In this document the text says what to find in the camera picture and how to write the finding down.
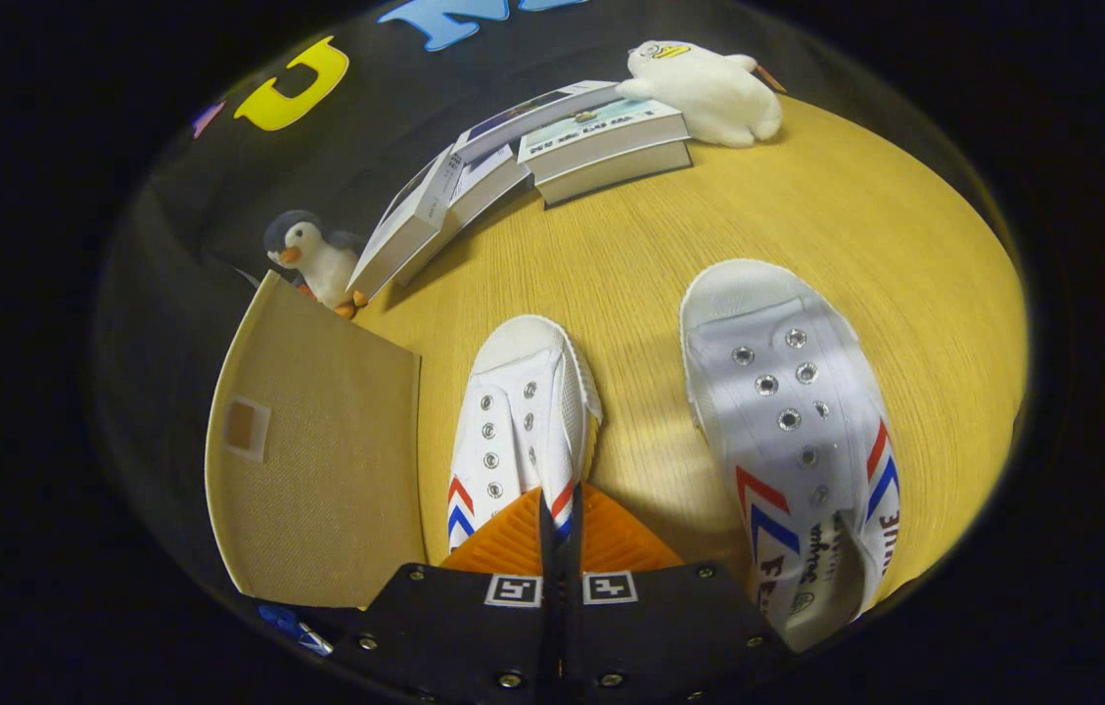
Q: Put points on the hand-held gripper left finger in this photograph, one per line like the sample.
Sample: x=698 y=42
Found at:
x=547 y=558

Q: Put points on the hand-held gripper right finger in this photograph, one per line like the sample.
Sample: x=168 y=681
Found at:
x=575 y=558

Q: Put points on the white canvas shoe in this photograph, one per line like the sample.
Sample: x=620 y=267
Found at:
x=787 y=411
x=523 y=411

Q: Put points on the beige fabric storage box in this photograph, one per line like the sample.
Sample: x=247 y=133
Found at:
x=317 y=470

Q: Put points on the small blue white object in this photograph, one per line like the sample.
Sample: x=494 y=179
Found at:
x=293 y=625

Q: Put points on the plain white book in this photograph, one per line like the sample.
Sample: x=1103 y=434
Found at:
x=483 y=191

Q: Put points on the penguin plush toy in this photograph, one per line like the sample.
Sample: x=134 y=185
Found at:
x=317 y=259

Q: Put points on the teal cover thick book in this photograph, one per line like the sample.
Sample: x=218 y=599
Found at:
x=611 y=142

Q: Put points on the white duck plush toy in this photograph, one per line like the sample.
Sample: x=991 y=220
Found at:
x=709 y=93

